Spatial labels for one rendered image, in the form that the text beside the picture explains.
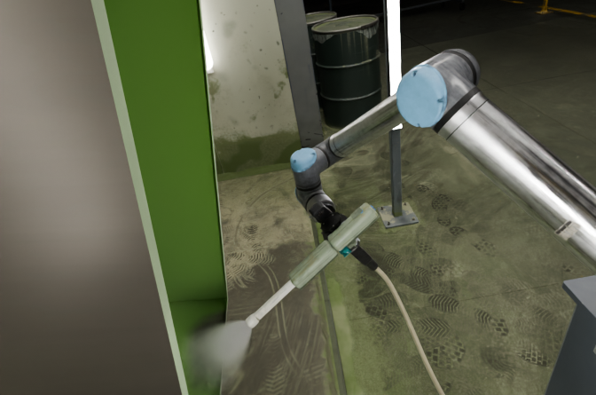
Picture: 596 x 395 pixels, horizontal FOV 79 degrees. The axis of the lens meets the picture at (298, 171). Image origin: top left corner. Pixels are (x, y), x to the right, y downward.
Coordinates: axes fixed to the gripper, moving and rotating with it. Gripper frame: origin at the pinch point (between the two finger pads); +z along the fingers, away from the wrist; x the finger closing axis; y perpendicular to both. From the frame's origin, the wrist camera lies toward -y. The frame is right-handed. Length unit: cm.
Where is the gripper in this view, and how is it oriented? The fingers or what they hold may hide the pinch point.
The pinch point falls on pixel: (348, 244)
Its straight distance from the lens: 105.5
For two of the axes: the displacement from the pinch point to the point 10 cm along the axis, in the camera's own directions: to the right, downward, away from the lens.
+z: 3.5, 4.1, -8.4
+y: 6.1, 5.9, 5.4
